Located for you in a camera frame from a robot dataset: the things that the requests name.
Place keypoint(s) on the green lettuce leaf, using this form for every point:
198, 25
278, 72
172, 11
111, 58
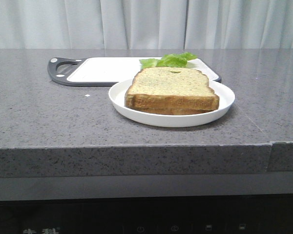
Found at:
170, 60

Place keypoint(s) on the bread slice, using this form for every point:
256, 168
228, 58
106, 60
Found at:
171, 88
172, 111

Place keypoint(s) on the white round plate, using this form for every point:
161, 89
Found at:
117, 96

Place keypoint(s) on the white curtain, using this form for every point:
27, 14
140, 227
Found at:
146, 24

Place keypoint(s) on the white grey cutting board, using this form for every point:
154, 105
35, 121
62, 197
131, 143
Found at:
97, 71

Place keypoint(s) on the black appliance control panel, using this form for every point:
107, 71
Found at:
240, 214

